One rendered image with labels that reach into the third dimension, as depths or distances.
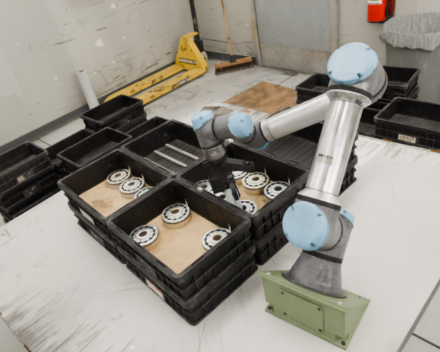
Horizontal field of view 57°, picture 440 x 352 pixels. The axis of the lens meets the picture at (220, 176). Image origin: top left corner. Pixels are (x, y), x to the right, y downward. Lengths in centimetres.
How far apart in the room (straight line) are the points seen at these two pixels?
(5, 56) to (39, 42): 36
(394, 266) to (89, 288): 103
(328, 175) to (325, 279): 30
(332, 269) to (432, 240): 46
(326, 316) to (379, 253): 39
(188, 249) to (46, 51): 356
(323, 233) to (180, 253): 51
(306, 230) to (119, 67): 423
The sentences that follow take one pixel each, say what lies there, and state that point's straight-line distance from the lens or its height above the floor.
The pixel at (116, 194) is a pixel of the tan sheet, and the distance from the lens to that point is 169.
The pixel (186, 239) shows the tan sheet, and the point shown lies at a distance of 136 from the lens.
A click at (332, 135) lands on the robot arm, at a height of 120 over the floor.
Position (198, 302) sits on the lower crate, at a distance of 125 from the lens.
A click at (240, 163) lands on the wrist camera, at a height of 100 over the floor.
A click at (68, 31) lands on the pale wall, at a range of 471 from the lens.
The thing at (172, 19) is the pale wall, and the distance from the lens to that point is 548.
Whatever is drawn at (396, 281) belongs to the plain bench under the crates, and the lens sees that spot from 137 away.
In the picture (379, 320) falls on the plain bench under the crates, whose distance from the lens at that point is 128.
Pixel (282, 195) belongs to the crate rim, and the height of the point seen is 93.
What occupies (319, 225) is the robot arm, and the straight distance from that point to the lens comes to 100.
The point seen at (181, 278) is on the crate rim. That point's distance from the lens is 112.
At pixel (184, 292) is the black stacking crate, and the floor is 85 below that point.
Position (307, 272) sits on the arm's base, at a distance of 116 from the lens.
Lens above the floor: 174
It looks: 34 degrees down
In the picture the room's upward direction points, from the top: 12 degrees counter-clockwise
